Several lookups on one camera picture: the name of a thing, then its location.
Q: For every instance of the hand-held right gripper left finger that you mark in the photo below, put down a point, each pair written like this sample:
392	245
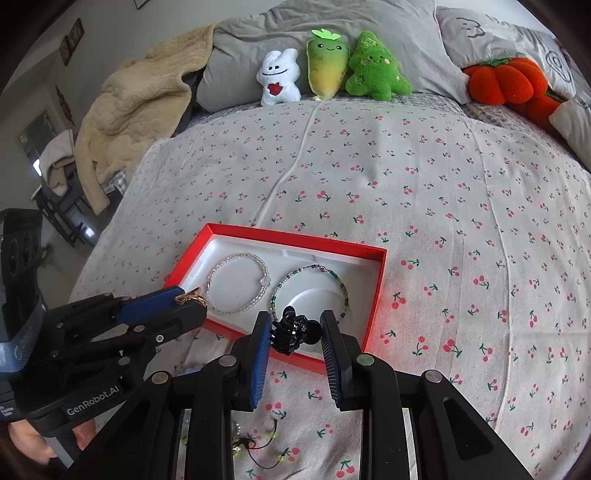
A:
258	360

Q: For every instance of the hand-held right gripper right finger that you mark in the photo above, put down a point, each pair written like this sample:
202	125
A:
330	360

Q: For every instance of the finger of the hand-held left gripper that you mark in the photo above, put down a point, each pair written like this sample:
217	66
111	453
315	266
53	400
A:
180	321
147	302

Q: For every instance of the black hair claw clip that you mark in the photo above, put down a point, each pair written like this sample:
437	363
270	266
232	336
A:
295	330

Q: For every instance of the red cardboard box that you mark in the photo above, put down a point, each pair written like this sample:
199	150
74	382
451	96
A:
304	258

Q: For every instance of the person's left hand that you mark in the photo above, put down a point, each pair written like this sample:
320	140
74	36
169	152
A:
27	441

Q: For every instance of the dark chair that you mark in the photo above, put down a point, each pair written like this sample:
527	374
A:
64	212

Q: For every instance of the plaid cloth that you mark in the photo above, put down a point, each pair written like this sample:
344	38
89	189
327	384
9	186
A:
115	181

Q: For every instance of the cloth draped on chair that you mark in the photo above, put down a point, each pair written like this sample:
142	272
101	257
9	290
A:
60	159

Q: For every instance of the cherry print bedsheet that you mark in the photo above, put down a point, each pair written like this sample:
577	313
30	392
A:
415	207

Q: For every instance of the beige quilted blanket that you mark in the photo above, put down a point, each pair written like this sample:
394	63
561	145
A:
138	92

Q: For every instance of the white plush toy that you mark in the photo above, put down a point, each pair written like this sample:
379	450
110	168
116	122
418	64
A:
277	74

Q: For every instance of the green tree plush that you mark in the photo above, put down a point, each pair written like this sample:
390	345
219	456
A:
374	69

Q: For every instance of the yellow green radish plush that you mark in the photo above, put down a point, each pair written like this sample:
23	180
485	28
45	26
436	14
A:
328	64

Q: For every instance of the plain grey pillow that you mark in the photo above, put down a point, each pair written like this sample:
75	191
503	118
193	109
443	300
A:
277	27

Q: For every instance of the orange pumpkin plush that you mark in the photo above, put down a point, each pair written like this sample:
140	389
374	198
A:
540	108
503	81

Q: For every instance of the cream cushion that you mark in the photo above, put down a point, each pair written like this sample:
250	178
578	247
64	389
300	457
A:
575	127

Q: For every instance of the grey pillow with line drawings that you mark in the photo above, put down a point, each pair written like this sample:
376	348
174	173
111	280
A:
508	37

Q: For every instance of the wall picture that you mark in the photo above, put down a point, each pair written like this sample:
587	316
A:
70	40

